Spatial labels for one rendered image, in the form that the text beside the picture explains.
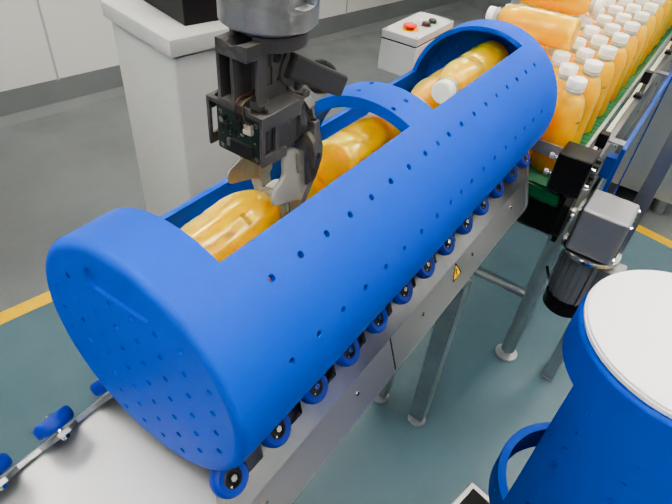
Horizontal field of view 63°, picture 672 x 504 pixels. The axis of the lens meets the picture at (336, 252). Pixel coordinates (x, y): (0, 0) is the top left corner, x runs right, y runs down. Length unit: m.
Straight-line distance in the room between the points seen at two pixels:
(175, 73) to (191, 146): 0.19
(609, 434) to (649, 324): 0.15
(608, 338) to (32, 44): 3.21
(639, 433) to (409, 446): 1.12
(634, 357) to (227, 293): 0.51
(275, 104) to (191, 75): 0.85
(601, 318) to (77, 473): 0.67
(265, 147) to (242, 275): 0.12
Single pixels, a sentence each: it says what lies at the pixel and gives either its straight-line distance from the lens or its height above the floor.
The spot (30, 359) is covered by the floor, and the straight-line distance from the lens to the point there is 2.13.
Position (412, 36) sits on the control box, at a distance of 1.41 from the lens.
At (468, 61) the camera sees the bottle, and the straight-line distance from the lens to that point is 1.02.
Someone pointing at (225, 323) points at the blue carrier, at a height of 1.20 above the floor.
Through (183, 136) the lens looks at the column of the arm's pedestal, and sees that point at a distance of 1.42.
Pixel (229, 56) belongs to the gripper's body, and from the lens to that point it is 0.51.
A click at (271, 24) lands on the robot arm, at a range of 0.49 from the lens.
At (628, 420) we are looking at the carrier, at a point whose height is 0.99.
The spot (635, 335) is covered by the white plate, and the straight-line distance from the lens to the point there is 0.81.
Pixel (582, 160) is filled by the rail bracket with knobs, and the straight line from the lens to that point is 1.23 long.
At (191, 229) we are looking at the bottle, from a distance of 0.55.
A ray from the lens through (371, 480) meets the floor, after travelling 1.74.
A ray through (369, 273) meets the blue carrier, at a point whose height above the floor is 1.14.
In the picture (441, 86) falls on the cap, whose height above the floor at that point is 1.18.
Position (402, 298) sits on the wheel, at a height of 0.96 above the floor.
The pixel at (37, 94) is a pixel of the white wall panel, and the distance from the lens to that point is 3.59.
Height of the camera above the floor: 1.54
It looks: 41 degrees down
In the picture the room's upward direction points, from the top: 6 degrees clockwise
